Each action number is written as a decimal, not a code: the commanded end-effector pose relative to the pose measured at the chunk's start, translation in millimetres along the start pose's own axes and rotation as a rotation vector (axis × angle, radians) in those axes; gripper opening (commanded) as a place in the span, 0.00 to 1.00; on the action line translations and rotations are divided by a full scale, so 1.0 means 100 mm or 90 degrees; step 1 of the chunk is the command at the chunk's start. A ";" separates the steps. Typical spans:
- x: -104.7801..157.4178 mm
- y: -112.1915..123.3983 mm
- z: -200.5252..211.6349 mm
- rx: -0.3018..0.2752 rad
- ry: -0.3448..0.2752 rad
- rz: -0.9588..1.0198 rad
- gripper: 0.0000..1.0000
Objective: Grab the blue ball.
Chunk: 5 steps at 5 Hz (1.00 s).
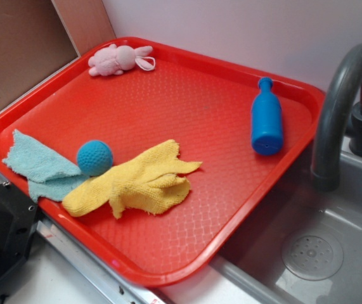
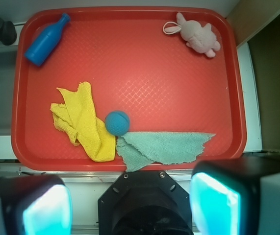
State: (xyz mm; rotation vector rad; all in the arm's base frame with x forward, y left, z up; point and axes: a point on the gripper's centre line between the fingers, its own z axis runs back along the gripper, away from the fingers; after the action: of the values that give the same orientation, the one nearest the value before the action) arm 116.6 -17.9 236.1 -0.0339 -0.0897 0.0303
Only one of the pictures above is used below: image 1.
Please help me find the grey toy sink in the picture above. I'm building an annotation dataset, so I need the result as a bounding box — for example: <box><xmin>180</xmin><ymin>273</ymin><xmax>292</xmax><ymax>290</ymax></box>
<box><xmin>210</xmin><ymin>134</ymin><xmax>362</xmax><ymax>304</ymax></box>

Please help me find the blue plastic bottle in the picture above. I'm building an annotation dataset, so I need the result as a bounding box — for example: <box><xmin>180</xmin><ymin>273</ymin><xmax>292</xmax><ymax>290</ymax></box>
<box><xmin>251</xmin><ymin>77</ymin><xmax>284</xmax><ymax>156</ymax></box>

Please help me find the light blue cloth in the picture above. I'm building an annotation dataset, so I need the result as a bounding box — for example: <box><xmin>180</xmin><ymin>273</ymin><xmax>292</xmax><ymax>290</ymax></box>
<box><xmin>3</xmin><ymin>130</ymin><xmax>89</xmax><ymax>203</ymax></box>

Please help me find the pink plush bunny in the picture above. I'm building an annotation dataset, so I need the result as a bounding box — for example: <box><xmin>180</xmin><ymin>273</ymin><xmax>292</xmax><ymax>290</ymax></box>
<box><xmin>88</xmin><ymin>44</ymin><xmax>156</xmax><ymax>77</ymax></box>

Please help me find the yellow cloth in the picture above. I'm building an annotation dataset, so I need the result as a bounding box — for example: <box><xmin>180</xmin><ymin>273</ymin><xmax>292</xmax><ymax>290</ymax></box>
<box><xmin>62</xmin><ymin>139</ymin><xmax>202</xmax><ymax>219</ymax></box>

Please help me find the red plastic tray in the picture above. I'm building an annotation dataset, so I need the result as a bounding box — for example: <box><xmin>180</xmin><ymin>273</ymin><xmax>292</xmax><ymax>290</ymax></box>
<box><xmin>0</xmin><ymin>43</ymin><xmax>324</xmax><ymax>287</ymax></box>

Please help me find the grey toy faucet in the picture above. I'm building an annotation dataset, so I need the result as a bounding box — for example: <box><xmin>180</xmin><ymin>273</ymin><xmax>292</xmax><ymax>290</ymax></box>
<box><xmin>311</xmin><ymin>44</ymin><xmax>362</xmax><ymax>191</ymax></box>

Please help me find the brown cardboard panel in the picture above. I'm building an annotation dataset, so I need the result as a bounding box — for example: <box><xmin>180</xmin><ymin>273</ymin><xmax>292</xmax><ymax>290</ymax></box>
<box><xmin>0</xmin><ymin>1</ymin><xmax>115</xmax><ymax>111</ymax></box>

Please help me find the blue dimpled ball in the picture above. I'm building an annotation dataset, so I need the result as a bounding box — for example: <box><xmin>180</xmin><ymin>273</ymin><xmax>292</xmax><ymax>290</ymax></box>
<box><xmin>77</xmin><ymin>140</ymin><xmax>113</xmax><ymax>177</ymax></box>

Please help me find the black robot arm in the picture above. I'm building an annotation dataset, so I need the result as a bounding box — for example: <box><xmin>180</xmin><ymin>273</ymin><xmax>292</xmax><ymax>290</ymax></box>
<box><xmin>0</xmin><ymin>184</ymin><xmax>39</xmax><ymax>283</ymax></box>

